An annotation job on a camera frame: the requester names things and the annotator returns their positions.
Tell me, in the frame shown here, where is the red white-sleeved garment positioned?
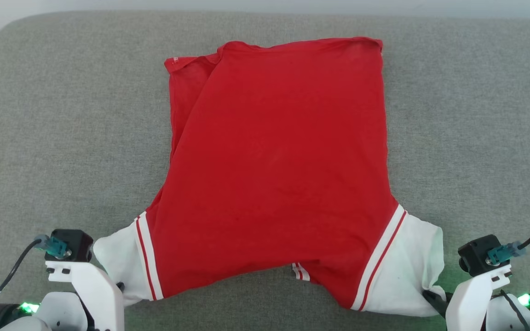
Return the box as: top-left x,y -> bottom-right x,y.
92,37 -> 445,318

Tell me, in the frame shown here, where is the thin black right gripper cable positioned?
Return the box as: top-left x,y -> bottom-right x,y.
499,289 -> 530,331

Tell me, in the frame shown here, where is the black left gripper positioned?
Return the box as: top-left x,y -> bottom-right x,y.
0,281 -> 126,331

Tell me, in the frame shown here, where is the black left camera cable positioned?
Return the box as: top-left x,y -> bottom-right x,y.
0,235 -> 70,330

